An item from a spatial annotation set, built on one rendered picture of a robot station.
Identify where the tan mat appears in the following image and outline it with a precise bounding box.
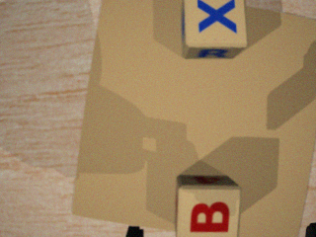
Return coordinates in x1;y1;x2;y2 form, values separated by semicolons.
72;0;316;237

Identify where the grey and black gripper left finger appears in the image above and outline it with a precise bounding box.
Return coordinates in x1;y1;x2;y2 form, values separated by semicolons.
125;226;143;237

